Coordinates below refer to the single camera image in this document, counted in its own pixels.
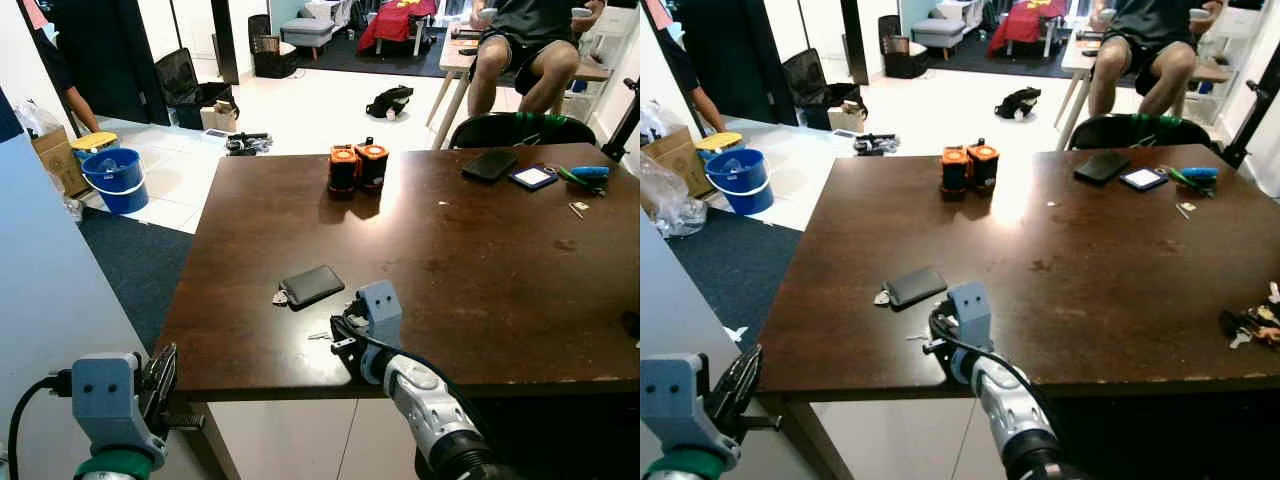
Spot white hook panel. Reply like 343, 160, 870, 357
640, 210, 791, 480
0, 135, 191, 480

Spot bunch of keys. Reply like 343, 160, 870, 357
1220, 283, 1280, 349

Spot black key pouch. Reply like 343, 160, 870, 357
885, 266, 948, 309
280, 265, 346, 309

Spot dark blue rug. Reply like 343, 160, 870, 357
665, 207, 804, 351
78, 207, 196, 351

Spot dark brown wooden table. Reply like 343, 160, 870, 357
155, 143, 641, 401
755, 145, 1280, 401

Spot orange black battery pack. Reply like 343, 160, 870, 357
328, 145, 359, 196
966, 139, 1000, 194
355, 138, 389, 193
940, 146, 971, 196

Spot blue plastic bucket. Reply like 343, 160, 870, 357
80, 148, 151, 215
705, 148, 774, 216

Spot black flat wallet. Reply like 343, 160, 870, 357
462, 148, 519, 183
1073, 150, 1131, 185

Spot large brown cardboard box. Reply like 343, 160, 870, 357
30, 127, 91, 198
642, 127, 713, 198

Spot small brown cardboard box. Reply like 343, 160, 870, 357
828, 100, 867, 134
200, 100, 239, 133

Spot black bag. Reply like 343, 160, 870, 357
995, 87, 1043, 119
366, 85, 415, 119

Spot blue white card holder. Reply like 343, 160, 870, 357
508, 165, 559, 191
1120, 165, 1169, 191

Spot blue green hand tool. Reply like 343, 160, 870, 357
1168, 165, 1219, 197
558, 165, 611, 196

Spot black green chair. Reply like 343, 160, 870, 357
448, 112, 599, 149
1068, 113, 1223, 153

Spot white plastic bag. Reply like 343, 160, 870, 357
640, 100, 681, 141
12, 98, 63, 139

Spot dark grey carpet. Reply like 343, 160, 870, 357
925, 30, 1076, 79
295, 28, 451, 79

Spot black slanted pole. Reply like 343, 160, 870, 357
1218, 70, 1280, 169
600, 78, 641, 161

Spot black crate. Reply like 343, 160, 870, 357
878, 14, 929, 79
248, 14, 299, 79

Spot open black suitcase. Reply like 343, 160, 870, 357
780, 48, 866, 131
155, 48, 239, 131

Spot light wooden table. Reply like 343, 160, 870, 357
428, 20, 613, 151
1055, 25, 1236, 151

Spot grey ottoman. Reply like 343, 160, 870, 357
280, 18, 336, 61
910, 18, 966, 59

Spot red cloth on rack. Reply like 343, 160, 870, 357
357, 0, 438, 56
987, 0, 1068, 56

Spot seated person in black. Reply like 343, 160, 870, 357
468, 0, 606, 116
1087, 0, 1226, 118

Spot white shelf unit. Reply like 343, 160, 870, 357
560, 5, 641, 126
1190, 8, 1263, 126

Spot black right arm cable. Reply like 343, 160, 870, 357
926, 305, 1061, 431
332, 315, 491, 441

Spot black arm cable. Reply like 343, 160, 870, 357
8, 372, 76, 480
332, 315, 491, 441
926, 305, 1061, 431

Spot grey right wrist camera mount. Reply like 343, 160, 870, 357
945, 281, 994, 353
355, 280, 404, 353

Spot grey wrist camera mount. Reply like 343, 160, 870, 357
640, 353, 743, 471
945, 281, 994, 353
72, 352, 166, 466
355, 280, 404, 353

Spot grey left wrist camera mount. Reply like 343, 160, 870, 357
72, 352, 166, 466
640, 353, 743, 471

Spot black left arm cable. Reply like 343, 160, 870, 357
8, 372, 76, 480

